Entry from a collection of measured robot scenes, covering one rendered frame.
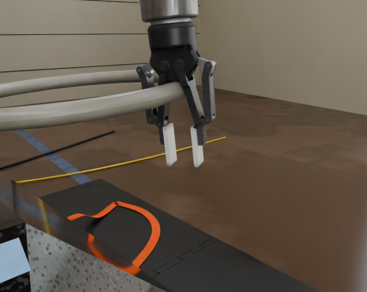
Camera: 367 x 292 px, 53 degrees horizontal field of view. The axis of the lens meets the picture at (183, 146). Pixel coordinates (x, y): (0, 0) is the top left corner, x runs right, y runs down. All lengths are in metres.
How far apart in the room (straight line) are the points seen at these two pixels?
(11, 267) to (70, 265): 0.08
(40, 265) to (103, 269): 0.10
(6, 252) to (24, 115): 0.17
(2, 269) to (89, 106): 0.22
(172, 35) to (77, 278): 0.36
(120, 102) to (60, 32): 5.58
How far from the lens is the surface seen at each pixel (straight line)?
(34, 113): 0.51
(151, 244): 1.94
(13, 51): 5.89
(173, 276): 1.74
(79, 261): 0.50
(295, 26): 5.91
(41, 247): 0.46
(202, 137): 0.61
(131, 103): 0.52
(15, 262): 0.44
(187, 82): 0.59
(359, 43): 5.37
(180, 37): 0.58
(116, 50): 6.45
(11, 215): 0.48
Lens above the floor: 1.05
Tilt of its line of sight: 17 degrees down
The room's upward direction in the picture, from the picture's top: straight up
